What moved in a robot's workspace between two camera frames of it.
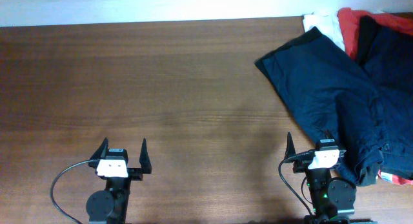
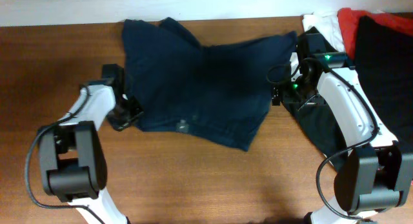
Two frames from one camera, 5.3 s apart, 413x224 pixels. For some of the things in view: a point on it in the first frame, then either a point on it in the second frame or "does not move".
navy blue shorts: (364, 104) to (217, 93)
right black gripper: (299, 166) to (279, 95)
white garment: (328, 24) does not move
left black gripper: (136, 173) to (128, 112)
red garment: (350, 20) does not move
